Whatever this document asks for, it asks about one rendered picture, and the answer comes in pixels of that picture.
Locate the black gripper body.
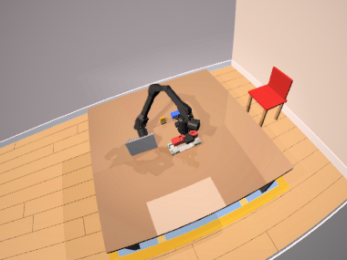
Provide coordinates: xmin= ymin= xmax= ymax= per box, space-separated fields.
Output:
xmin=174 ymin=121 xmax=195 ymax=144

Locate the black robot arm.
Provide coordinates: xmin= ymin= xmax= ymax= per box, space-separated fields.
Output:
xmin=134 ymin=84 xmax=200 ymax=138

